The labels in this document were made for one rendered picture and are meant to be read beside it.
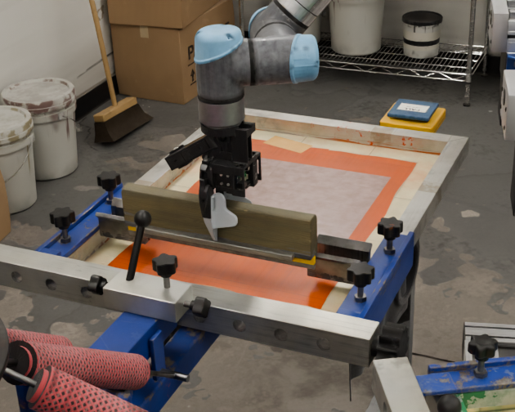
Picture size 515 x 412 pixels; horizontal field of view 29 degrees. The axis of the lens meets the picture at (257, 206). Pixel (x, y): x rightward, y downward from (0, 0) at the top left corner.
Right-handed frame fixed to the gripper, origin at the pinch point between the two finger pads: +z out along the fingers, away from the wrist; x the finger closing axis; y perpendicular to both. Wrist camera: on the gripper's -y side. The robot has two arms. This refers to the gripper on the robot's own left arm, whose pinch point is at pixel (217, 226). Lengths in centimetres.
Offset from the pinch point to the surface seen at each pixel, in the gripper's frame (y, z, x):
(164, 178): -25.4, 7.4, 27.3
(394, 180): 18, 10, 47
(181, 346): 0.6, 13.6, -16.8
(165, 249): -13.4, 9.8, 4.7
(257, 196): -5.8, 9.8, 30.4
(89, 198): -149, 105, 176
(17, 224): -164, 105, 146
